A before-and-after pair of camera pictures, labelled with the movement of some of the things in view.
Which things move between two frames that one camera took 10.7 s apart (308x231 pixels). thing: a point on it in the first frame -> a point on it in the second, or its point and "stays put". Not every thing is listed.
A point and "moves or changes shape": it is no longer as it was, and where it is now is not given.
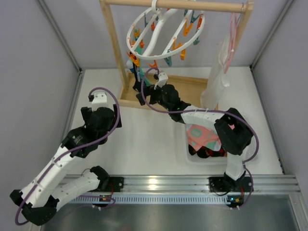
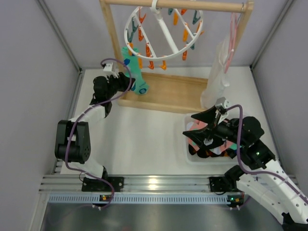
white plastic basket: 251,156 stays put
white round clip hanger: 155,7 moves or changes shape
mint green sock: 143,76 -> 132,68
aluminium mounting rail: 200,184 stays put
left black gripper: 86,113 -> 122,82
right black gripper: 149,94 -> 215,127
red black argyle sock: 204,152 stays put
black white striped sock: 137,85 moves or changes shape
